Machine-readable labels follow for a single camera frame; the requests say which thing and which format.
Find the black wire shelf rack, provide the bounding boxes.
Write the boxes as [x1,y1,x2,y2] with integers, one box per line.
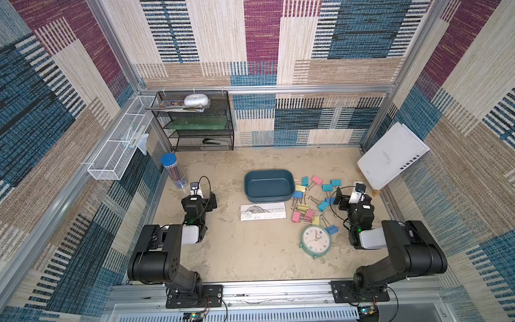
[150,91,234,152]

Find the blue binder clip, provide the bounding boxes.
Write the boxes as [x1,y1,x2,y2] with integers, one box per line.
[291,191,304,209]
[325,197,338,205]
[320,215,339,236]

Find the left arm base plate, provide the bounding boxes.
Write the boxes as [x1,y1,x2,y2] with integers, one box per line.
[165,284,223,309]

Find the blue-lid pencil tube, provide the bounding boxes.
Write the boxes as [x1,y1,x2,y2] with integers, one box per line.
[160,153,188,189]

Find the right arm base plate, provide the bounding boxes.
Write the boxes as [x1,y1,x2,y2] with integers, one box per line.
[329,280,390,305]

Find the green round alarm clock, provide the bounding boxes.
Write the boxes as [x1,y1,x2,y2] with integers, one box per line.
[299,225,332,259]

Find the magazines on shelf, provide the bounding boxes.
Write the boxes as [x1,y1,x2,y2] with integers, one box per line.
[146,100,211,113]

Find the packaged ruler card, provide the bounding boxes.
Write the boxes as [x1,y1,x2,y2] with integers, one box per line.
[240,202,286,221]

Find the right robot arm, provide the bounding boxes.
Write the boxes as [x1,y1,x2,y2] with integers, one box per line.
[330,184,448,305]

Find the white oval device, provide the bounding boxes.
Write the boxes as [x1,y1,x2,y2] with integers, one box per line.
[184,93,209,107]

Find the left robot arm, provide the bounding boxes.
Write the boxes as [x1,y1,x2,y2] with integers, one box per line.
[127,192,217,304]

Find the white wire wall basket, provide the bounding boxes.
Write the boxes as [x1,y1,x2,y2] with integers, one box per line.
[80,95,154,181]

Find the white booklet on stand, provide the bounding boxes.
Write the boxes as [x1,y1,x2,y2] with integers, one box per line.
[358,122,430,191]

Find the pink binder clip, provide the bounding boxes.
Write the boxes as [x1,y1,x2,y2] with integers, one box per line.
[307,176,323,191]
[300,209,315,223]
[292,211,302,223]

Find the green tray on shelf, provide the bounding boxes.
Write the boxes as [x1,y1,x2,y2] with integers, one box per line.
[164,117,227,130]

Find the teal plastic storage box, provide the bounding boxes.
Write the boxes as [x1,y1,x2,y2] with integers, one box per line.
[244,169,295,203]

